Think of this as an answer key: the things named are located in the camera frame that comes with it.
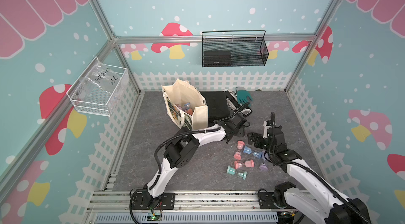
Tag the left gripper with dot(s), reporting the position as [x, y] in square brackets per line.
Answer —
[242, 126]

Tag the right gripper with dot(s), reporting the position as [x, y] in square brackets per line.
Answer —
[260, 137]

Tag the green hourglass front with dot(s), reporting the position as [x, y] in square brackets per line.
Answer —
[232, 171]

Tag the cream canvas tote bag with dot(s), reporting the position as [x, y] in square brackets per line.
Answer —
[180, 93]

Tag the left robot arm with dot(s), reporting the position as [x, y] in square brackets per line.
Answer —
[177, 151]

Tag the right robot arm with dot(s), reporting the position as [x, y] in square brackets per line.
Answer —
[323, 203]

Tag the pink hourglass upright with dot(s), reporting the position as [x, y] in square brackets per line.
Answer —
[238, 153]

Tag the lavender hourglass far right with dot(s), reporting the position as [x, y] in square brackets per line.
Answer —
[263, 167]

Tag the plastic bag in basket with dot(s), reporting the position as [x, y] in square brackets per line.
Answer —
[101, 81]

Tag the black flat box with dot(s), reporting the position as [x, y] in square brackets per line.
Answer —
[217, 105]

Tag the black white hair brush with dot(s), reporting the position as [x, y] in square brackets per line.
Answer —
[234, 105]

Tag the green rubber glove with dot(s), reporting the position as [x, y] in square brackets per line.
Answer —
[243, 96]

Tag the black box in basket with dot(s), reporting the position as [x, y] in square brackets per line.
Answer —
[217, 58]

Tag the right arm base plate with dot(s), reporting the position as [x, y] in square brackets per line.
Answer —
[266, 202]

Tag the black mesh wall basket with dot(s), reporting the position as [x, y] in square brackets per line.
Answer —
[247, 47]

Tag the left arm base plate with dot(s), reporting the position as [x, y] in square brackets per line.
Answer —
[164, 200]

